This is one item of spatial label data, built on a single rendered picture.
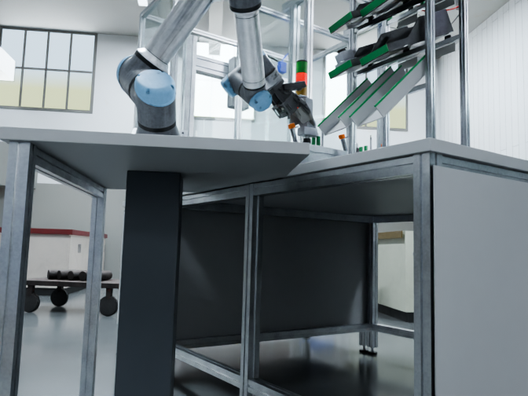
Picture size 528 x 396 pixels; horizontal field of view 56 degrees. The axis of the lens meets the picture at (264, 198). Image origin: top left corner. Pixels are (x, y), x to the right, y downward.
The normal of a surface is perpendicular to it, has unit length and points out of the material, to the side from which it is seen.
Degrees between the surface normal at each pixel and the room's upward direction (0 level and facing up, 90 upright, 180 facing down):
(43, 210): 90
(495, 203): 90
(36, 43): 90
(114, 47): 90
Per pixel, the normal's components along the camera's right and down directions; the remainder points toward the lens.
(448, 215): 0.56, -0.07
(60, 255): 0.11, -0.10
